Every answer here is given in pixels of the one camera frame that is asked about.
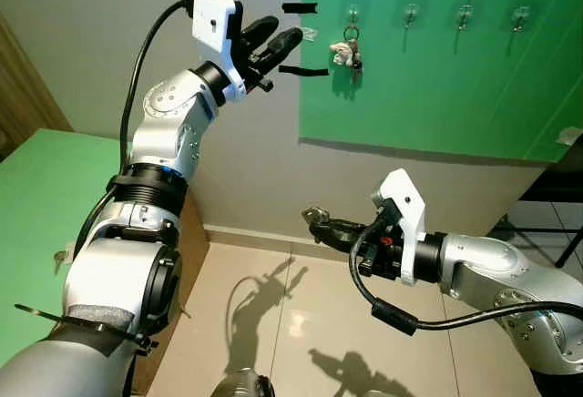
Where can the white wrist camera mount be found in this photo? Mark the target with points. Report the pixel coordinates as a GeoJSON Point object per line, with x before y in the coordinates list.
{"type": "Point", "coordinates": [401, 206]}
{"type": "Point", "coordinates": [211, 24]}

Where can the grey robot leg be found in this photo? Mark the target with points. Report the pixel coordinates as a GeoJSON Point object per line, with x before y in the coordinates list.
{"type": "Point", "coordinates": [241, 386]}

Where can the short black tape strip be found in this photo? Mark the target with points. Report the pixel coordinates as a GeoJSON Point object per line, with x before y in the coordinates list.
{"type": "Point", "coordinates": [301, 6]}

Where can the wooden door frame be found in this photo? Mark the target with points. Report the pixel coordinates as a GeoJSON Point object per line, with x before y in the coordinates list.
{"type": "Point", "coordinates": [23, 87]}

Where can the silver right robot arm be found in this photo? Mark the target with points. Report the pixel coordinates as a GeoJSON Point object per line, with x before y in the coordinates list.
{"type": "Point", "coordinates": [501, 274]}

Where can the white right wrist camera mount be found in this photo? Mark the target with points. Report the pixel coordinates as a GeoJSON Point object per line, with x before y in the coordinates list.
{"type": "Point", "coordinates": [401, 206]}

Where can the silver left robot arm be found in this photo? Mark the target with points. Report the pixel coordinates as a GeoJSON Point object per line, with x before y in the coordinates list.
{"type": "Point", "coordinates": [168, 133]}

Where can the single silver key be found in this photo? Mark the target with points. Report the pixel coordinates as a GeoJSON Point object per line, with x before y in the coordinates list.
{"type": "Point", "coordinates": [316, 215]}

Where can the green wall board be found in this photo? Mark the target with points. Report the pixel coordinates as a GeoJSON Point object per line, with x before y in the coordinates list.
{"type": "Point", "coordinates": [437, 87]}

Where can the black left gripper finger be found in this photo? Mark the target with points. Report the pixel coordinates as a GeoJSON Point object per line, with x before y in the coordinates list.
{"type": "Point", "coordinates": [278, 46]}
{"type": "Point", "coordinates": [260, 28]}

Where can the clear plastic piece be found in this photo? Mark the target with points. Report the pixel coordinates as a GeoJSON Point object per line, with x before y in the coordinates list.
{"type": "Point", "coordinates": [310, 33]}

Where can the keys with white plush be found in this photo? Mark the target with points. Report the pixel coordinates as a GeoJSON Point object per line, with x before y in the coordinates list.
{"type": "Point", "coordinates": [344, 51]}

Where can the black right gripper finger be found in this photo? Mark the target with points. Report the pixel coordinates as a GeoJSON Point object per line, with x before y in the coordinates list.
{"type": "Point", "coordinates": [346, 240]}
{"type": "Point", "coordinates": [337, 225]}

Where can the green table cover sheet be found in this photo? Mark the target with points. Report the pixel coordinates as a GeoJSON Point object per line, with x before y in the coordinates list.
{"type": "Point", "coordinates": [46, 197]}

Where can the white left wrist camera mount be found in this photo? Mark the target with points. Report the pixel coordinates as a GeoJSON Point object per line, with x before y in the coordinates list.
{"type": "Point", "coordinates": [211, 24]}

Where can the long black tape strip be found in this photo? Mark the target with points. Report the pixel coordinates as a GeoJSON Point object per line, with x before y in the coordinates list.
{"type": "Point", "coordinates": [305, 71]}

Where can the clear wall hook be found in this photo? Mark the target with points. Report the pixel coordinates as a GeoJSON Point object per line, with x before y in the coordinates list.
{"type": "Point", "coordinates": [465, 15]}
{"type": "Point", "coordinates": [411, 13]}
{"type": "Point", "coordinates": [351, 7]}
{"type": "Point", "coordinates": [520, 16]}

